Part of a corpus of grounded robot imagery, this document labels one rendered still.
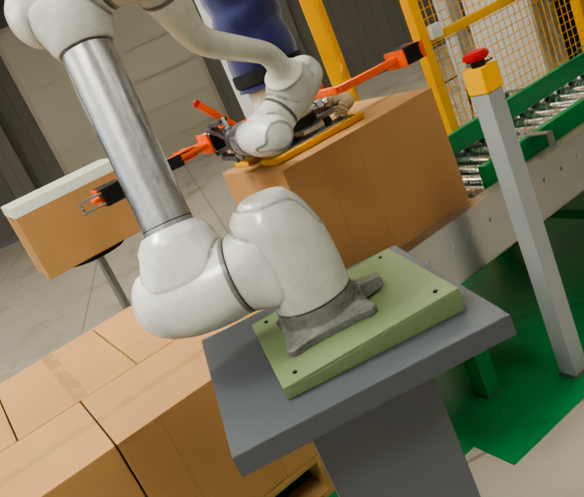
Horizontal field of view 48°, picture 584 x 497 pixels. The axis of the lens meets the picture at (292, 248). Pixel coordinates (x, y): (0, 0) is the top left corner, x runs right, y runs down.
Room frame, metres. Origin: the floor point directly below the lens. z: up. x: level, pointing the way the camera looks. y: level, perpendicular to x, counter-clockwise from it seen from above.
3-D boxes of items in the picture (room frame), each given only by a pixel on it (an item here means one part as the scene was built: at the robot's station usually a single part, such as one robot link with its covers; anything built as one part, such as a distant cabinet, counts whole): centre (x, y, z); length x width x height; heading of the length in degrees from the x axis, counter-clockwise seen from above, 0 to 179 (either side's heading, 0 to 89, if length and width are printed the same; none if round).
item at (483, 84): (1.74, -0.65, 0.50); 0.07 x 0.07 x 1.00; 25
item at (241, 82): (2.07, -0.16, 1.19); 0.23 x 0.23 x 0.04
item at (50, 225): (3.58, 0.99, 0.82); 0.60 x 0.40 x 0.40; 115
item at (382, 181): (2.09, -0.25, 0.75); 0.60 x 0.40 x 0.40; 116
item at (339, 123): (1.99, -0.19, 0.97); 0.34 x 0.10 x 0.05; 115
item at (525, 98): (2.84, -1.18, 0.60); 1.60 x 0.11 x 0.09; 115
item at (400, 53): (1.96, -0.54, 1.08); 0.09 x 0.08 x 0.05; 25
